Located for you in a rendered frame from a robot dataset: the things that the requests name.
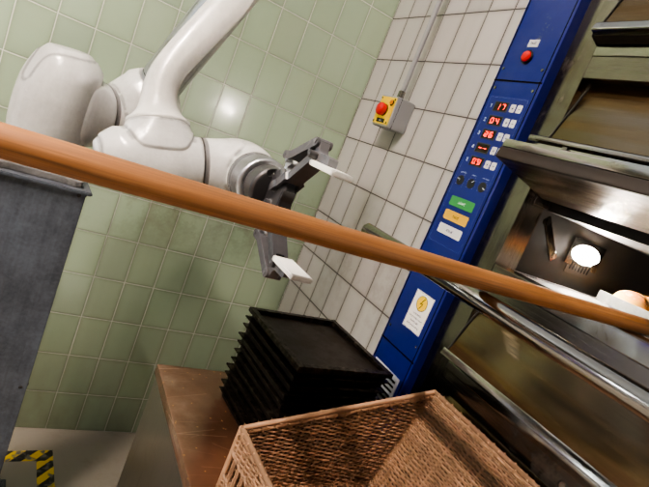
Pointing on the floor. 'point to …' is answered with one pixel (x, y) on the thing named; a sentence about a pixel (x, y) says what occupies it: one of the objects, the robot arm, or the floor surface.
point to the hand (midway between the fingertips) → (318, 226)
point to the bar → (547, 343)
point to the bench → (181, 431)
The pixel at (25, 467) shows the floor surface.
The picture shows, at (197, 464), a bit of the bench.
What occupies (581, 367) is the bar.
